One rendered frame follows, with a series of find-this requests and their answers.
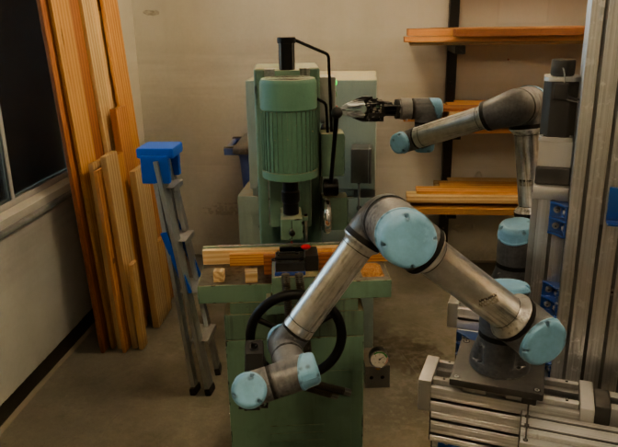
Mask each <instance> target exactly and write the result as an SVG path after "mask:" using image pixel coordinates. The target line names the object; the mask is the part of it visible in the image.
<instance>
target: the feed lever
mask: <svg viewBox="0 0 618 447"><path fill-rule="evenodd" d="M342 114H343V111H342V109H341V108H340V107H334V108H332V110H331V115H332V117H333V118H334V127H333V138H332V150H331V162H330V174H329V178H324V179H323V194H324V195H325V196H337V195H338V179H337V178H334V168H335V158H336V148H337V137H338V119H339V118H340V117H341V116H342Z"/></svg>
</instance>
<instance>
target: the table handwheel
mask: <svg viewBox="0 0 618 447"><path fill-rule="evenodd" d="M305 291H306V290H288V291H283V292H278V293H275V294H273V295H271V296H270V297H268V298H267V299H265V300H264V301H263V302H262V303H260V304H259V305H258V306H257V308H256V309H255V310H254V312H253V313H252V315H251V316H250V317H249V319H248V322H247V325H246V341H247V340H255V334H256V328H257V325H258V323H259V324H261V325H263V326H266V327H269V328H273V327H274V326H276V325H275V324H273V323H271V322H270V321H268V320H266V319H263V318H261V317H262V316H263V315H264V314H265V313H266V312H267V311H268V310H269V309H270V307H272V306H274V305H275V304H279V303H281V302H284V301H288V300H300V298H301V297H302V296H303V294H304V292H305ZM330 319H333V320H334V323H335V325H336V329H337V341H336V345H335V347H334V349H333V351H332V352H331V354H330V355H329V357H328V358H327V359H326V360H325V361H323V362H322V363H321V364H319V365H318V369H319V372H320V375H322V374H323V373H326V372H327V371H328V370H330V369H331V368H332V367H333V366H334V365H335V364H336V362H337V361H338V359H339V358H340V356H341V354H342V352H343V350H344V348H345V345H346V339H347V330H346V325H345V322H344V319H343V317H342V315H341V313H340V312H339V311H338V309H337V308H336V307H335V306H334V307H333V308H332V310H331V311H330V313H329V314H328V315H327V317H326V318H325V320H324V321H323V322H322V324H324V323H325V322H326V321H328V320H330ZM322 324H321V325H322Z"/></svg>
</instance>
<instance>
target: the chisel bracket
mask: <svg viewBox="0 0 618 447"><path fill-rule="evenodd" d="M291 228H292V229H293V231H294V232H295V236H290V235H289V232H290V231H291ZM280 233H281V240H294V239H303V217H302V209H301V207H299V213H298V214H296V215H285V214H283V207H281V208H280Z"/></svg>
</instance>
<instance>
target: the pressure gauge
mask: <svg viewBox="0 0 618 447"><path fill-rule="evenodd" d="M383 356H384V357H383ZM379 359H380V360H379ZM369 360H370V364H371V366H372V367H374V368H375V369H376V370H380V369H381V368H383V367H385V366H386V365H387V364H388V362H389V355H388V353H387V350H386V349H385V348H383V347H375V348H373V349H371V350H370V352H369Z"/></svg>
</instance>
